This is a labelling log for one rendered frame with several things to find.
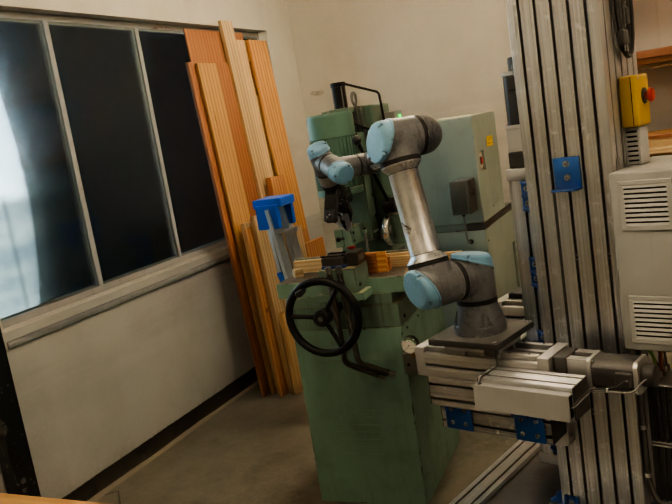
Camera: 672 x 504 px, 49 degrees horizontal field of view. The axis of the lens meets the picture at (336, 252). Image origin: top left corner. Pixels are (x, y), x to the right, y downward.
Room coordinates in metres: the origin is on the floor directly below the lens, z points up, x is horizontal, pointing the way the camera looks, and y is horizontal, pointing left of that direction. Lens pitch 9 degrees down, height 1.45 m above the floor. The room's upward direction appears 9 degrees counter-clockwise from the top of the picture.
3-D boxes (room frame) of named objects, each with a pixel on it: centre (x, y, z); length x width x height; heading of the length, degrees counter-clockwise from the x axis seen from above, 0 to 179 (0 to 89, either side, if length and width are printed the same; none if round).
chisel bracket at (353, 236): (2.85, -0.07, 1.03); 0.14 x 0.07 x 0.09; 157
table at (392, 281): (2.72, -0.05, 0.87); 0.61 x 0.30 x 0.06; 67
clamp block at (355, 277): (2.64, -0.02, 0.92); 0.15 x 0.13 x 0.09; 67
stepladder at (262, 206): (3.68, 0.22, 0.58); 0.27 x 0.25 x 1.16; 65
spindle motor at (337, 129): (2.83, -0.06, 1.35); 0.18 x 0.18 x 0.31
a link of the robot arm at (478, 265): (2.06, -0.37, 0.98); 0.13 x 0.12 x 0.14; 116
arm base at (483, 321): (2.06, -0.38, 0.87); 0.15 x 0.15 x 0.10
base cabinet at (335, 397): (2.94, -0.10, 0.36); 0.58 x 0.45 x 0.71; 157
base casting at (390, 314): (2.95, -0.10, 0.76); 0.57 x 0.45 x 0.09; 157
